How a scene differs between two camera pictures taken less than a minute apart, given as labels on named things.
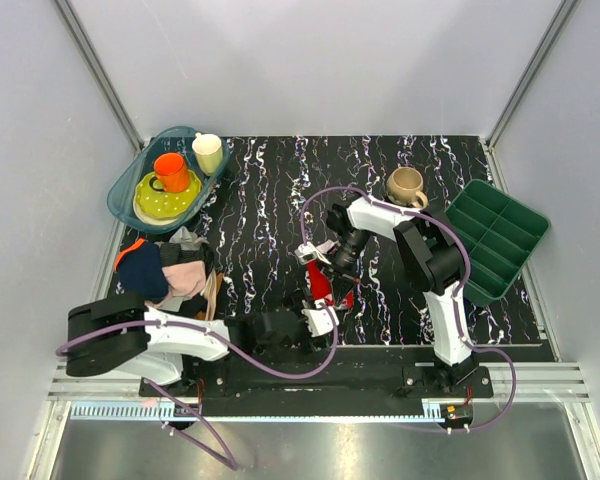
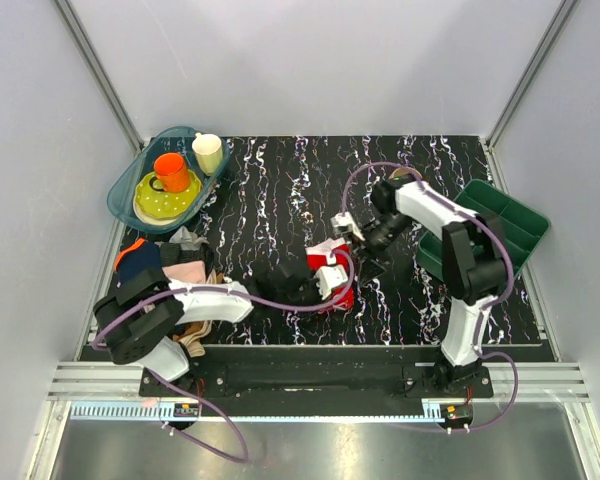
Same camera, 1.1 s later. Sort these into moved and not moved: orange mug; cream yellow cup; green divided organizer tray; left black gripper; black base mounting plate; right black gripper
Moved: right black gripper; left black gripper
Not moved: cream yellow cup; black base mounting plate; orange mug; green divided organizer tray
